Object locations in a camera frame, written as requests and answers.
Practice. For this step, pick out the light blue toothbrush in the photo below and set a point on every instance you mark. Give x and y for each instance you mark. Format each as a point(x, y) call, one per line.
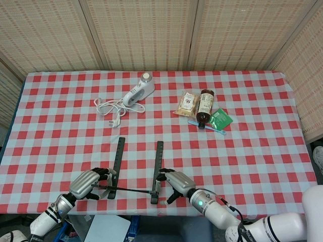
point(193, 123)

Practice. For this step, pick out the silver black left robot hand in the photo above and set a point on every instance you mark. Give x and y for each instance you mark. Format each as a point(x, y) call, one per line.
point(82, 184)

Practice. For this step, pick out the green foil sachet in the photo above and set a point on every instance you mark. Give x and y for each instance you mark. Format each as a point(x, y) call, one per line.
point(220, 118)

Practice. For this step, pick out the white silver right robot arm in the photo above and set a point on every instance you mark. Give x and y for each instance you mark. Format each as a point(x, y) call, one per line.
point(214, 209)

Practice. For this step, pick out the brown labelled bottle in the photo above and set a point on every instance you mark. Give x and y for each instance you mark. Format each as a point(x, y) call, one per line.
point(205, 103)

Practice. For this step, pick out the white shoe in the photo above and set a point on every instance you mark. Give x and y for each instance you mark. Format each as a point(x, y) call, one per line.
point(318, 158)

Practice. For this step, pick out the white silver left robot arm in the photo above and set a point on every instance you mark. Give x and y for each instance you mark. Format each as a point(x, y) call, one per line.
point(45, 221)

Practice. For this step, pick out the red white checkered tablecloth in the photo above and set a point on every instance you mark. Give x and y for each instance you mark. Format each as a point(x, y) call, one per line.
point(75, 151)

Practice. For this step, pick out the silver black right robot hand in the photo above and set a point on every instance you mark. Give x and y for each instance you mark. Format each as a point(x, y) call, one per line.
point(180, 182)

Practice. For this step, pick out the blue plastic crate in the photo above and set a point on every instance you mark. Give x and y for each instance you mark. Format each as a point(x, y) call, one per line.
point(135, 227)

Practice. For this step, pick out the clear snack packet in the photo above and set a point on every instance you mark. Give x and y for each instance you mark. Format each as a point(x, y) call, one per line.
point(188, 103)

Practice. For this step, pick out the black folding laptop stand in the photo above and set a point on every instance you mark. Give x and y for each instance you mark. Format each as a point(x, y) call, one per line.
point(121, 151)

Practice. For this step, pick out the white handheld electric appliance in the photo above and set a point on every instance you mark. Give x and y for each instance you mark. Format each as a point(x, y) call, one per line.
point(146, 88)

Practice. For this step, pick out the flat white board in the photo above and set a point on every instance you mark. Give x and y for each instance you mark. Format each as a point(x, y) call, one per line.
point(108, 228)

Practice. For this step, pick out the woven bamboo screen panel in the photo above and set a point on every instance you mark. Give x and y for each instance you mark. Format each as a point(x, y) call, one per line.
point(38, 32)
point(247, 32)
point(308, 83)
point(141, 32)
point(7, 95)

